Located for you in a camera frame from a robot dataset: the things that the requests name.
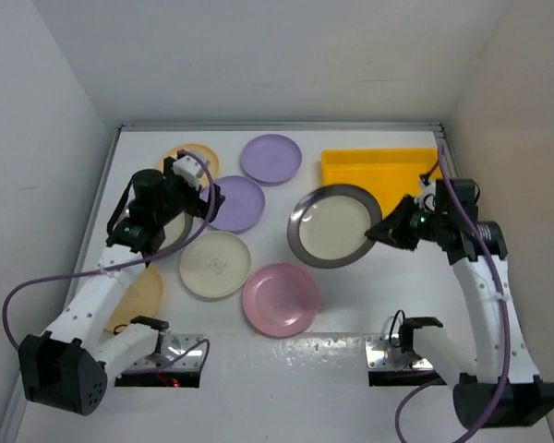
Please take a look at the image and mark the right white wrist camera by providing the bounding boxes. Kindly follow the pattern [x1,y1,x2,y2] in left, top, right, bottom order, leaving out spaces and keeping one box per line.
[415,174,436,212]

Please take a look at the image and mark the near orange plate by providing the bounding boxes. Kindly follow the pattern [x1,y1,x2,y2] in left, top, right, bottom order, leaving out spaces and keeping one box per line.
[104,265,165,332]

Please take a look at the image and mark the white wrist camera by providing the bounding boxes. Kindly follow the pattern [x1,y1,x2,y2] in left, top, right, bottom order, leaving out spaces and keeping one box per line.
[172,153,211,189]
[415,174,436,212]

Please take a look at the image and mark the cream plate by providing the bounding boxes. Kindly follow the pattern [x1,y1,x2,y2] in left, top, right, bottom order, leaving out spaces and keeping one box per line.
[179,231,252,299]

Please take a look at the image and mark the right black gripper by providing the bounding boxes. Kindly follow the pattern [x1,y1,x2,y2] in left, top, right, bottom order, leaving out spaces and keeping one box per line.
[366,192,446,250]

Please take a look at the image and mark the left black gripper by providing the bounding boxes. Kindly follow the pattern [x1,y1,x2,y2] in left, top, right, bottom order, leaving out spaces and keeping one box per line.
[152,156,223,224]

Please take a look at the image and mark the middle purple plate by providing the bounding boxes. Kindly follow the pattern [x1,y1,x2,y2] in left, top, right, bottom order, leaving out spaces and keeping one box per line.
[211,175,265,233]

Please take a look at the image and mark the far purple plate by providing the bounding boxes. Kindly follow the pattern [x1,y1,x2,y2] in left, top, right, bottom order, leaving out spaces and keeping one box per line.
[240,134,303,185]

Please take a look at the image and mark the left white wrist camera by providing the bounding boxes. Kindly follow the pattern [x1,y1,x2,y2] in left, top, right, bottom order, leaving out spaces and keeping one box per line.
[172,153,211,189]

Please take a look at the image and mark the orange plate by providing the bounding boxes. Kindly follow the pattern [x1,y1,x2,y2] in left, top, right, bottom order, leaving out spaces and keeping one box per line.
[157,143,220,180]
[104,265,165,332]

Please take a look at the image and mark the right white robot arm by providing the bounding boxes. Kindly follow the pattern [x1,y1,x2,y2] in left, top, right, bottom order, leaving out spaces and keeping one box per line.
[366,179,554,432]

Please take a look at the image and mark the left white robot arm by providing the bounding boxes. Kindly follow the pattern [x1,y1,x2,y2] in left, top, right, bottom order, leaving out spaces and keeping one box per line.
[17,150,224,416]

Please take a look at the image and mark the metal base plate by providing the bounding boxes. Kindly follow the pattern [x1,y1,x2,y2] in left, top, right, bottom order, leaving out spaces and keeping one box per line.
[365,328,456,376]
[125,334,208,375]

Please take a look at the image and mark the far orange plate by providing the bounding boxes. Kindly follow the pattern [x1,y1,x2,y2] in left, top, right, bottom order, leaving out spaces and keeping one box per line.
[157,143,220,180]

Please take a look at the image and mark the yellow plastic bin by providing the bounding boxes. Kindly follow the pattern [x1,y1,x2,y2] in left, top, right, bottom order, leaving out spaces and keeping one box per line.
[321,148,438,217]

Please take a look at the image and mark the pink plate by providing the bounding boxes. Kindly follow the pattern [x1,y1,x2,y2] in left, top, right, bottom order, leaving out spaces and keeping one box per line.
[242,263,320,338]

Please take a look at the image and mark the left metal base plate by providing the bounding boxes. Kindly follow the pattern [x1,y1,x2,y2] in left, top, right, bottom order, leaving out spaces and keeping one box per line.
[125,334,208,375]

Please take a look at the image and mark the dark rimmed plate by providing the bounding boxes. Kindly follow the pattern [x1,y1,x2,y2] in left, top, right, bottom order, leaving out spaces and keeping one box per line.
[114,201,193,257]
[286,184,383,269]

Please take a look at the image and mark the purple plate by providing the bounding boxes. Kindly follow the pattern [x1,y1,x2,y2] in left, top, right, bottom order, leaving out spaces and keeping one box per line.
[211,175,265,233]
[240,134,303,185]

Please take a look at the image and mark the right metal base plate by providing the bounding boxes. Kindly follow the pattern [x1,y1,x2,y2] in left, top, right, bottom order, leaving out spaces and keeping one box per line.
[365,328,456,376]

